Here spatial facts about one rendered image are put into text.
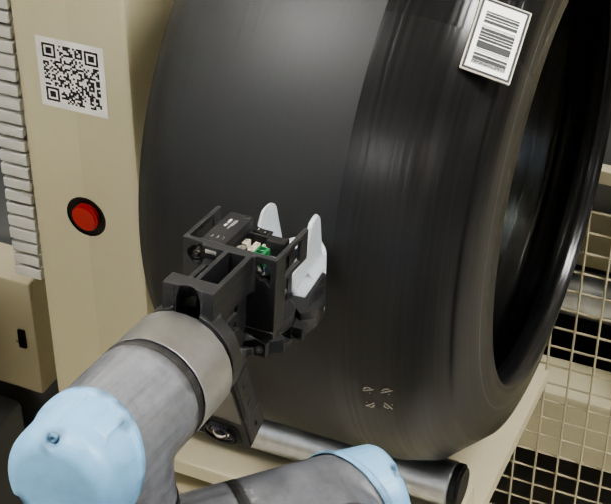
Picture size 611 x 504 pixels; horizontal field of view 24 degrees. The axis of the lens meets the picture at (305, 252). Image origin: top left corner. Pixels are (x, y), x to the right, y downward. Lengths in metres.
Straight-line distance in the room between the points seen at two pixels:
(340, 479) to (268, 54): 0.36
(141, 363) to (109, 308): 0.69
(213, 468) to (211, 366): 0.58
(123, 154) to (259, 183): 0.33
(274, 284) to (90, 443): 0.21
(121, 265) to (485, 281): 0.48
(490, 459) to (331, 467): 0.66
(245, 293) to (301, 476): 0.13
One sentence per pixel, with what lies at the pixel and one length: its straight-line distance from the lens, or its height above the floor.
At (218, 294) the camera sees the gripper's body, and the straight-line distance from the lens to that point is 0.92.
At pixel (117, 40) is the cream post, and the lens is 1.38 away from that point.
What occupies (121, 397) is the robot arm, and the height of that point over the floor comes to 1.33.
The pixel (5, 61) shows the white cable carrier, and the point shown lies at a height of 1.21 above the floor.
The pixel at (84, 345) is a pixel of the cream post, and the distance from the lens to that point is 1.61.
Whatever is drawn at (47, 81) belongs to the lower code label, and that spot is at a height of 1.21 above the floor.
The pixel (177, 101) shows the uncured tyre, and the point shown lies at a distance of 1.16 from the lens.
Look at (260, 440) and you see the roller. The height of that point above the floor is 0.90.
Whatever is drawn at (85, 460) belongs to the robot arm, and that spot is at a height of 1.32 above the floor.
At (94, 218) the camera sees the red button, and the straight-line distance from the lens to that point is 1.49.
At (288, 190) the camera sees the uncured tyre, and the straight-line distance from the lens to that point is 1.12.
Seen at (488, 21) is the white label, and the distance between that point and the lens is 1.11.
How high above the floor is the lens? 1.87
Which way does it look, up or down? 34 degrees down
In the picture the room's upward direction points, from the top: straight up
